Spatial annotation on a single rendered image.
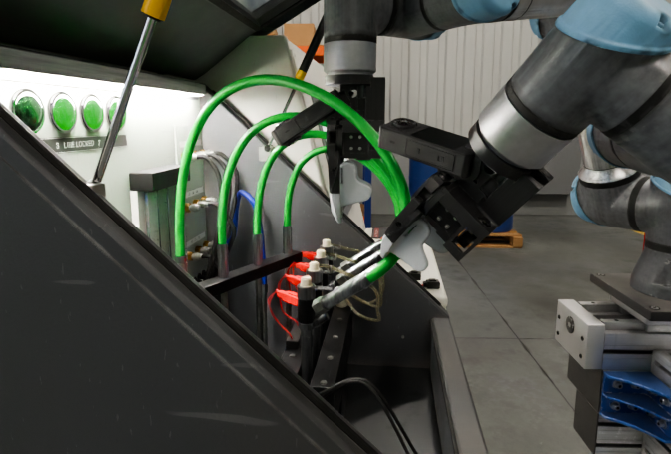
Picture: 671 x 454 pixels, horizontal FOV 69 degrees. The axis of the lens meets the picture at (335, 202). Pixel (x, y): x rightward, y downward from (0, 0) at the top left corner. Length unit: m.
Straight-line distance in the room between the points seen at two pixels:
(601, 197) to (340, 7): 0.70
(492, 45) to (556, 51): 7.07
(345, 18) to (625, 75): 0.39
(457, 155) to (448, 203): 0.05
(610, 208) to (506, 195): 0.69
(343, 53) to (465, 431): 0.54
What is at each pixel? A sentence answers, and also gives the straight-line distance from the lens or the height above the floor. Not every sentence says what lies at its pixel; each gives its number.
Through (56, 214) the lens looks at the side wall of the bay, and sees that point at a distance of 0.46.
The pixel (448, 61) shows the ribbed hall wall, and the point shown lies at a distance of 7.33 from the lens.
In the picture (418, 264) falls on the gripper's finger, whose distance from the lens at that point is 0.56.
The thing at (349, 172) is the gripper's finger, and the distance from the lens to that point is 0.70.
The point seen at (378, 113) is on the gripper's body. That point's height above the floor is 1.38.
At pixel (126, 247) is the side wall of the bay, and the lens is 0.44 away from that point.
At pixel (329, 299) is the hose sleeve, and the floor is 1.14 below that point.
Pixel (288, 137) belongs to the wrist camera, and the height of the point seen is 1.35.
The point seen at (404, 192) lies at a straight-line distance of 0.58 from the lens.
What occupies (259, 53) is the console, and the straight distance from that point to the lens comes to 1.11.
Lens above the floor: 1.37
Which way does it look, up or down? 10 degrees down
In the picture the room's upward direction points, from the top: straight up
